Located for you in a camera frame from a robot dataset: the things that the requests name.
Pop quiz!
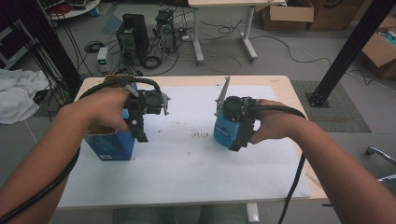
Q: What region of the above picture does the white-legged wooden desk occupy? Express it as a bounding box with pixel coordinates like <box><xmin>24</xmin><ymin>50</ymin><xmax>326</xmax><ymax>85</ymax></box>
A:
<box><xmin>187</xmin><ymin>0</ymin><xmax>287</xmax><ymax>63</ymax></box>

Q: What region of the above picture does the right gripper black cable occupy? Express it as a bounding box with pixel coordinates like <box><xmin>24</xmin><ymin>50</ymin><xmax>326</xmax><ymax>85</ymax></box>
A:
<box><xmin>247</xmin><ymin>104</ymin><xmax>307</xmax><ymax>224</ymax></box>

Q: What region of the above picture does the white cloth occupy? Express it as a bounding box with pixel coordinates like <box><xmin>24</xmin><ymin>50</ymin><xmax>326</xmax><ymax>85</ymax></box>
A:
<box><xmin>0</xmin><ymin>68</ymin><xmax>50</xmax><ymax>125</ymax></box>

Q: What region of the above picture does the open computer tower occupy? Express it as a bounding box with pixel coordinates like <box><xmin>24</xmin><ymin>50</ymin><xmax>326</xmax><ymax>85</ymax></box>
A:
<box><xmin>154</xmin><ymin>8</ymin><xmax>177</xmax><ymax>54</ymax></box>

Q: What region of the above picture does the white table mat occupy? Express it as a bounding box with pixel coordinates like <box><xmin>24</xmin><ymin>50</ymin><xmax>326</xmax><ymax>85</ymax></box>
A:
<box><xmin>57</xmin><ymin>85</ymin><xmax>312</xmax><ymax>209</ymax></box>

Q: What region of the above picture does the black cable coil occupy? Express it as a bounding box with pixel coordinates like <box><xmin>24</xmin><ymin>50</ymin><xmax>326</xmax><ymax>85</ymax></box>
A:
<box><xmin>84</xmin><ymin>40</ymin><xmax>106</xmax><ymax>53</ymax></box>
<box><xmin>141</xmin><ymin>55</ymin><xmax>163</xmax><ymax>70</ymax></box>

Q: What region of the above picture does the blue can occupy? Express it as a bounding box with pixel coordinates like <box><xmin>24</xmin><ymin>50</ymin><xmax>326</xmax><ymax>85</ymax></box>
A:
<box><xmin>213</xmin><ymin>111</ymin><xmax>241</xmax><ymax>149</ymax></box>

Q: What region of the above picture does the white table leg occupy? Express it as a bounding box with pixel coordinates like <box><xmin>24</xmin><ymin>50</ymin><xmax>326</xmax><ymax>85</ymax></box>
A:
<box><xmin>246</xmin><ymin>203</ymin><xmax>262</xmax><ymax>224</ymax></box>

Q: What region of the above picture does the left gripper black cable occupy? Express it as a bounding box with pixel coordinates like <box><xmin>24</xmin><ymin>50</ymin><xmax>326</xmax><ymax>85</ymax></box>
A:
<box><xmin>0</xmin><ymin>76</ymin><xmax>163</xmax><ymax>224</ymax></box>

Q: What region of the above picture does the small white power unit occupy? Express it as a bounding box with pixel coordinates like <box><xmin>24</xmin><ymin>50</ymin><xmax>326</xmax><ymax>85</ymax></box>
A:
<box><xmin>96</xmin><ymin>46</ymin><xmax>109</xmax><ymax>75</ymax></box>

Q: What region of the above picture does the person's left hand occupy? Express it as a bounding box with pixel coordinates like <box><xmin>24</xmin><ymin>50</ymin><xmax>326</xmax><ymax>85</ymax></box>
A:
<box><xmin>71</xmin><ymin>87</ymin><xmax>133</xmax><ymax>135</ymax></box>

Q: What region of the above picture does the cardboard box with blue contents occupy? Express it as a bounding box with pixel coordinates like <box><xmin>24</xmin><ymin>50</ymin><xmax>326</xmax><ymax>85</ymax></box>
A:
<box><xmin>361</xmin><ymin>15</ymin><xmax>396</xmax><ymax>79</ymax></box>

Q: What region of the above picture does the black metal stand post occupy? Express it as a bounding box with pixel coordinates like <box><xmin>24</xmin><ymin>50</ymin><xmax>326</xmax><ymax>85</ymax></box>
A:
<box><xmin>306</xmin><ymin>0</ymin><xmax>396</xmax><ymax>108</ymax></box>
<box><xmin>17</xmin><ymin>0</ymin><xmax>84</xmax><ymax>91</ymax></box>

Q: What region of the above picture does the blue carton box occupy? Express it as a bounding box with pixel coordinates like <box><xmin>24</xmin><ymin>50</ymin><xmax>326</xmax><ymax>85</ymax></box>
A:
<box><xmin>83</xmin><ymin>74</ymin><xmax>140</xmax><ymax>162</ymax></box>

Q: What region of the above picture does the open cardboard box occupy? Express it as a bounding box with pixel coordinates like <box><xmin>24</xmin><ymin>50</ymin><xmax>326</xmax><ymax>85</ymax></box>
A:
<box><xmin>261</xmin><ymin>0</ymin><xmax>316</xmax><ymax>32</ymax></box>

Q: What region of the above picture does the row of small dark bits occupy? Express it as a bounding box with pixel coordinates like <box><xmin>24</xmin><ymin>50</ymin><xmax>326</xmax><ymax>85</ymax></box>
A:
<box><xmin>190</xmin><ymin>130</ymin><xmax>210</xmax><ymax>139</ymax></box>

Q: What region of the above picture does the dark equipment rack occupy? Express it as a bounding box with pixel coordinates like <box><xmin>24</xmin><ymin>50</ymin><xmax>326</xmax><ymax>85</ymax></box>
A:
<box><xmin>0</xmin><ymin>18</ymin><xmax>39</xmax><ymax>71</ymax></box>

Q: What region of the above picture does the chrome chair frame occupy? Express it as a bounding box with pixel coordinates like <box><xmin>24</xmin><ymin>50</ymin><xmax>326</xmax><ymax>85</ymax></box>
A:
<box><xmin>365</xmin><ymin>145</ymin><xmax>396</xmax><ymax>185</ymax></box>

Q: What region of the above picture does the tall cardboard box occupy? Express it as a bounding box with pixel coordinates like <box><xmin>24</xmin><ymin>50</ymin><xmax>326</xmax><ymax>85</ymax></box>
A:
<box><xmin>307</xmin><ymin>0</ymin><xmax>366</xmax><ymax>32</ymax></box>

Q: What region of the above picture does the grey floor mat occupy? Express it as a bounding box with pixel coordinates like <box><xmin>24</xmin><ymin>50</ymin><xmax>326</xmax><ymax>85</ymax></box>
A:
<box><xmin>290</xmin><ymin>79</ymin><xmax>373</xmax><ymax>133</ymax></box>

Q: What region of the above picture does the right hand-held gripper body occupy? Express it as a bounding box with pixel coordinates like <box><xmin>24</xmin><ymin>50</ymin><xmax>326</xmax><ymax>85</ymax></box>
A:
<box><xmin>214</xmin><ymin>77</ymin><xmax>263</xmax><ymax>133</ymax></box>

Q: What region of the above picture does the bundle of black cables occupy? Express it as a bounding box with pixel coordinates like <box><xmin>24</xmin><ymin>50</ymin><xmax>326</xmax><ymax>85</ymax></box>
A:
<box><xmin>26</xmin><ymin>40</ymin><xmax>71</xmax><ymax>106</ymax></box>

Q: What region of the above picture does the round white table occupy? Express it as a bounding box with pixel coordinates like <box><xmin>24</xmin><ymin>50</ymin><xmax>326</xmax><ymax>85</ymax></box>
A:
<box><xmin>40</xmin><ymin>0</ymin><xmax>102</xmax><ymax>21</ymax></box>

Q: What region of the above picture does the black computer tower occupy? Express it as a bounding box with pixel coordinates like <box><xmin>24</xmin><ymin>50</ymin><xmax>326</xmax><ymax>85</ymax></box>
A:
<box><xmin>115</xmin><ymin>12</ymin><xmax>150</xmax><ymax>63</ymax></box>

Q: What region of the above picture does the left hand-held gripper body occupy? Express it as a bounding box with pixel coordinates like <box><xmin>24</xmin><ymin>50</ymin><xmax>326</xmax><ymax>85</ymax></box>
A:
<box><xmin>122</xmin><ymin>81</ymin><xmax>172</xmax><ymax>126</ymax></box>

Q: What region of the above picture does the person's right hand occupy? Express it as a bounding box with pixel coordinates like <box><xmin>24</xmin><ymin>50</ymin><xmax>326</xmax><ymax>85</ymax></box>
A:
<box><xmin>247</xmin><ymin>99</ymin><xmax>308</xmax><ymax>146</ymax></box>

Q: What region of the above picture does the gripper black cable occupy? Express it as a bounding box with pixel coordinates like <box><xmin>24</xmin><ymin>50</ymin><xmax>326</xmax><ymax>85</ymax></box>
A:
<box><xmin>0</xmin><ymin>76</ymin><xmax>163</xmax><ymax>224</ymax></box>
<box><xmin>247</xmin><ymin>104</ymin><xmax>307</xmax><ymax>224</ymax></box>

